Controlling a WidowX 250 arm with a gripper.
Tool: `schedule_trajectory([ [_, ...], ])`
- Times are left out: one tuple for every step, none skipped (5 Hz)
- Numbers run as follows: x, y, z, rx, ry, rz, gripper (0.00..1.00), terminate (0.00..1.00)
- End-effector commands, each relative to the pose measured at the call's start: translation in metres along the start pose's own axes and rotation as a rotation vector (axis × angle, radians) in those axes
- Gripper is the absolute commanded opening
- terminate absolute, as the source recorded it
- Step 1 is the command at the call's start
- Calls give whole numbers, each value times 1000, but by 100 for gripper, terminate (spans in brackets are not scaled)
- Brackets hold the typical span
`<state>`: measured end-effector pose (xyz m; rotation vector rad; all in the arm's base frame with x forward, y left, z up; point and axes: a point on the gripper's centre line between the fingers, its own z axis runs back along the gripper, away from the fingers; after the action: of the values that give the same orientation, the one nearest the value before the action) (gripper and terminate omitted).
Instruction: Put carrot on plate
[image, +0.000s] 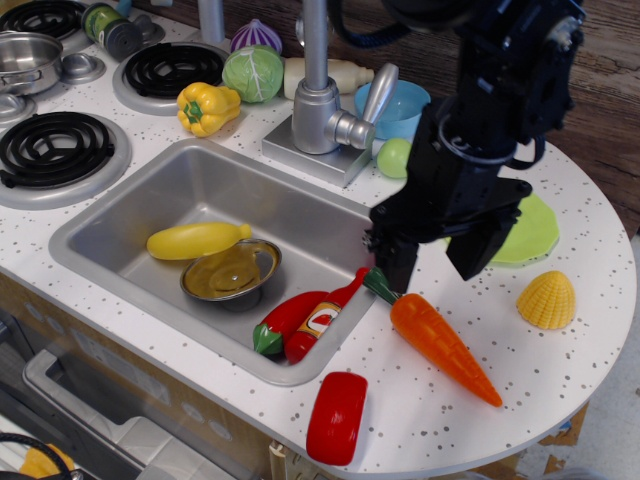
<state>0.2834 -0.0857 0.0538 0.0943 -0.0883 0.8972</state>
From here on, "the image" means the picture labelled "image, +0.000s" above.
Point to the yellow toy corn piece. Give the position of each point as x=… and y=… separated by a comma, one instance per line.
x=548, y=302

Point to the silver stove knob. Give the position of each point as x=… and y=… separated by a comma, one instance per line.
x=80, y=68

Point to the small steel pot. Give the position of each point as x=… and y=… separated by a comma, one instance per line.
x=30, y=62

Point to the light green toy pear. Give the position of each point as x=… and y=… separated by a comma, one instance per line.
x=392, y=158

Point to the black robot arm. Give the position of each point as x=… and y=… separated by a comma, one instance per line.
x=512, y=89

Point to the red toy ketchup bottle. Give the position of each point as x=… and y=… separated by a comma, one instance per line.
x=320, y=318

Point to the yellow toy squash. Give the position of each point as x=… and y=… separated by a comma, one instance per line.
x=195, y=240

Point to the grey oven door handle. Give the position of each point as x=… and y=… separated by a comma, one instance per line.
x=41, y=374

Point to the orange toy carrot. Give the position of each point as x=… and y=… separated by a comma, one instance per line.
x=428, y=332

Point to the metal pot lid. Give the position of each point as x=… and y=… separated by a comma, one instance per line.
x=234, y=273

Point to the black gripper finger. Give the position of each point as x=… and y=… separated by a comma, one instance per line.
x=471, y=251
x=396, y=258

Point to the yellow toy bell pepper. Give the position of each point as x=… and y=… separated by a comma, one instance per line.
x=203, y=109

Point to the silver toy sink basin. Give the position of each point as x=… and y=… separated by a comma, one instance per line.
x=319, y=233

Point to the yellow toy below counter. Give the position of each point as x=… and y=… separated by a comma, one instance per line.
x=37, y=465

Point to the green toy cabbage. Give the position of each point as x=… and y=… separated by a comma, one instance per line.
x=255, y=72

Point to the red toy chili pepper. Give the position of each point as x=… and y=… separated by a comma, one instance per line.
x=272, y=333

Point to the black burner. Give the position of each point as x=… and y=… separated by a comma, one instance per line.
x=58, y=19
x=54, y=149
x=165, y=69

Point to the cream toy bottle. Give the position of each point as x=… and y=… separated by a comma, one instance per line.
x=347, y=75

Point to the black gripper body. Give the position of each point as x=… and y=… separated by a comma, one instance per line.
x=453, y=176

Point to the rear right black burner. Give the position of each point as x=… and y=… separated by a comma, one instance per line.
x=165, y=69

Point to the front left black burner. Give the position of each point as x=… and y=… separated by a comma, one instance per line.
x=54, y=149

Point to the rear left black burner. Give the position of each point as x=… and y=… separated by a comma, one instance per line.
x=58, y=19

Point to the light green plastic plate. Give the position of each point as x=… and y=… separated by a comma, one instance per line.
x=533, y=236

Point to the purple toy onion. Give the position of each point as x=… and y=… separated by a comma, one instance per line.
x=256, y=33

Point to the red toy cheese wheel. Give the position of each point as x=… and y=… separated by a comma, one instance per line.
x=336, y=417

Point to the grey left support pole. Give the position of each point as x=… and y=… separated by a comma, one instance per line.
x=211, y=20

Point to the blue plastic bowl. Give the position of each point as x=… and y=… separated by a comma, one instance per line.
x=402, y=115

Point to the green toy can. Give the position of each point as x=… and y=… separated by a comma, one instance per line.
x=116, y=35

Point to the silver toy faucet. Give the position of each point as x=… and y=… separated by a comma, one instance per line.
x=320, y=138

